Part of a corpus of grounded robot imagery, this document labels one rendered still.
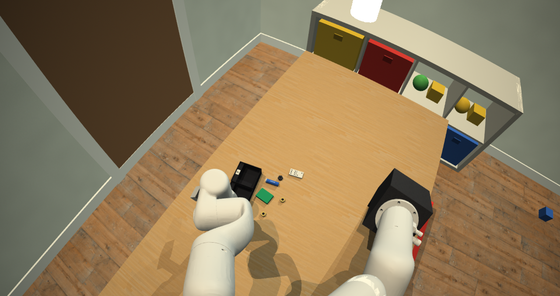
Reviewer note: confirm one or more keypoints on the white domino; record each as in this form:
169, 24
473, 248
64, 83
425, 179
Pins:
296, 173

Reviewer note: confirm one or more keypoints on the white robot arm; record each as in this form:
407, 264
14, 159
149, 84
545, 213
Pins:
230, 226

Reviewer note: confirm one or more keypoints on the blue aa battery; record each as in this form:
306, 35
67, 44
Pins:
272, 182

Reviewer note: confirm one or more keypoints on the green square block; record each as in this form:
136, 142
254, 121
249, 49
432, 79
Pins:
264, 195

